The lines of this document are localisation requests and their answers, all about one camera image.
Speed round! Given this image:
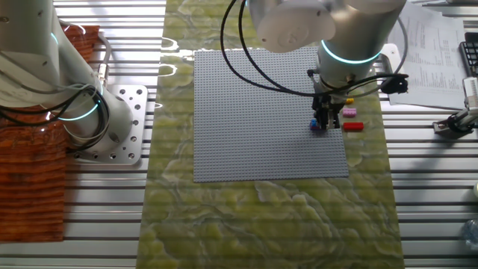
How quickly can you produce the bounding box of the grey Lego baseplate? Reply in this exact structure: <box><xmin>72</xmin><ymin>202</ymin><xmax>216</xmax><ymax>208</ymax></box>
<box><xmin>193</xmin><ymin>46</ymin><xmax>350</xmax><ymax>183</ymax></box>

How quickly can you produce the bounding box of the grey base cable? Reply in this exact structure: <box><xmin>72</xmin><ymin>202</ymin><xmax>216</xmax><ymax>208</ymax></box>
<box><xmin>97</xmin><ymin>33</ymin><xmax>112</xmax><ymax>85</ymax></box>

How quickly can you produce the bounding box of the printed paper sheet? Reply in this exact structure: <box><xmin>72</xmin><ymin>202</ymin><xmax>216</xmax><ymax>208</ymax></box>
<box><xmin>388</xmin><ymin>3</ymin><xmax>470</xmax><ymax>110</ymax></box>

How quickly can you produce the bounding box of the black keyboard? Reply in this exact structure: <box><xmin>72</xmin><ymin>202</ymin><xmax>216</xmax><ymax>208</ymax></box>
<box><xmin>458</xmin><ymin>31</ymin><xmax>478</xmax><ymax>78</ymax></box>

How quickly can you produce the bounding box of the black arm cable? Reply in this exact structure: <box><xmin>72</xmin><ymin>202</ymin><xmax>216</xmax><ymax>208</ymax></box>
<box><xmin>238</xmin><ymin>0</ymin><xmax>322</xmax><ymax>96</ymax></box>
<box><xmin>219</xmin><ymin>0</ymin><xmax>322</xmax><ymax>98</ymax></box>

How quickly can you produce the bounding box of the grey depth camera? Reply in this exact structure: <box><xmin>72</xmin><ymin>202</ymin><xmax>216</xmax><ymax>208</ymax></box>
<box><xmin>462</xmin><ymin>76</ymin><xmax>478</xmax><ymax>111</ymax></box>

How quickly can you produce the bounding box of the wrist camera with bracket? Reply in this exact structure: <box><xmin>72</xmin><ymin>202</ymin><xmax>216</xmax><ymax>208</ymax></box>
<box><xmin>379</xmin><ymin>43</ymin><xmax>410</xmax><ymax>94</ymax></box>

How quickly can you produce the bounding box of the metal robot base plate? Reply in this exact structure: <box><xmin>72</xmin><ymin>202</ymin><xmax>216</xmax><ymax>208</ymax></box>
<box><xmin>72</xmin><ymin>84</ymin><xmax>149</xmax><ymax>165</ymax></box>

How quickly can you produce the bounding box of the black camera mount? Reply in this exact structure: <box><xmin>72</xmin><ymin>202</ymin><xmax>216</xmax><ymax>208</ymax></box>
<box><xmin>432</xmin><ymin>108</ymin><xmax>478</xmax><ymax>136</ymax></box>

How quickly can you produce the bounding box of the black base cable bundle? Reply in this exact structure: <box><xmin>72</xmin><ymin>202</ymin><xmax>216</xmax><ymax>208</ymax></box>
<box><xmin>0</xmin><ymin>84</ymin><xmax>111</xmax><ymax>152</ymax></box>

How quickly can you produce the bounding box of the clear plastic water bottle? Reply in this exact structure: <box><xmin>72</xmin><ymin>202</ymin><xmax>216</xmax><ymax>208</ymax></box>
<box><xmin>462</xmin><ymin>219</ymin><xmax>478</xmax><ymax>247</ymax></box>

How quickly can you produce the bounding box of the green marble pattern mat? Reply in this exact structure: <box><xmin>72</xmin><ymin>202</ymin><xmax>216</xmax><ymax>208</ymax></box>
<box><xmin>136</xmin><ymin>0</ymin><xmax>406</xmax><ymax>269</ymax></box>

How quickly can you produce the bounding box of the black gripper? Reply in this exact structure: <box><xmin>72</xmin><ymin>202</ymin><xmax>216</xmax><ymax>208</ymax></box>
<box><xmin>311</xmin><ymin>93</ymin><xmax>343</xmax><ymax>132</ymax></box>

